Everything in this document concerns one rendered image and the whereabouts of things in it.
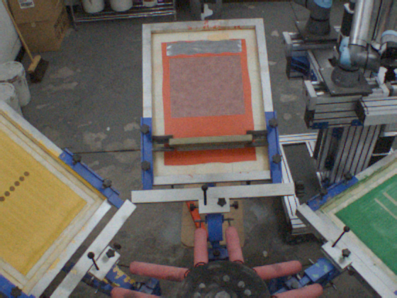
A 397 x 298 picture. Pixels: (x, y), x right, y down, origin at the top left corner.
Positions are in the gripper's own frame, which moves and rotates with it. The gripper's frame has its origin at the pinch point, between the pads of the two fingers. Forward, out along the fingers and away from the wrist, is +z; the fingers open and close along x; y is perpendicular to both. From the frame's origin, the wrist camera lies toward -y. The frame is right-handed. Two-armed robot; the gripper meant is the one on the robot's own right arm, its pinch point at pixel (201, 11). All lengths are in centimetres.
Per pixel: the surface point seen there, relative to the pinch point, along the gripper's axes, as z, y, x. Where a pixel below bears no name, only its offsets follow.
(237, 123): 7, 13, -64
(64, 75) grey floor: 190, -142, 113
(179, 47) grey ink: -3.0, -11.7, -26.4
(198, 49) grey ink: -2.6, -2.5, -27.6
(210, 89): 2.7, 1.7, -47.4
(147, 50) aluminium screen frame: -5.2, -27.0, -28.9
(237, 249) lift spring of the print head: -10, 7, -126
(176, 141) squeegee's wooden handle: -1, -14, -76
